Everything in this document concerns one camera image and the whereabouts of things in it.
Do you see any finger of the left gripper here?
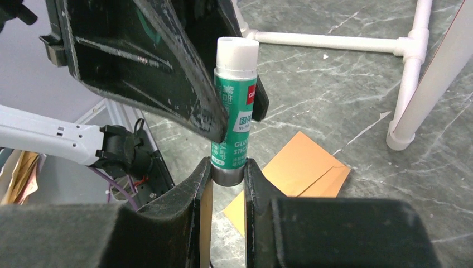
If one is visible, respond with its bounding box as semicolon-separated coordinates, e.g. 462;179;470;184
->
185;0;270;122
42;1;228;142

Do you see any brown paper envelope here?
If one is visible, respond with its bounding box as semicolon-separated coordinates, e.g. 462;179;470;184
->
223;131;352;237

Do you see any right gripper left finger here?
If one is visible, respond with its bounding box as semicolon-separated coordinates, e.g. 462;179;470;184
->
1;157;211;267

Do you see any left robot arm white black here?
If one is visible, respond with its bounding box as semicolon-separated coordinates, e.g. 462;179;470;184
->
1;1;242;177

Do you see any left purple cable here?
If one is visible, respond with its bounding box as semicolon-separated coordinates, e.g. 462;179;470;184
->
88;166;141;212

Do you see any white PVC pipe frame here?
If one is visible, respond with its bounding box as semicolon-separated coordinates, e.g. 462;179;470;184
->
238;1;472;154

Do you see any green white glue stick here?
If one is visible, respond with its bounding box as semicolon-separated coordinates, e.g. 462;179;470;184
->
210;36;260;188

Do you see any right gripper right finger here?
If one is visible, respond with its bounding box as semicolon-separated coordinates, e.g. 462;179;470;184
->
244;159;441;267

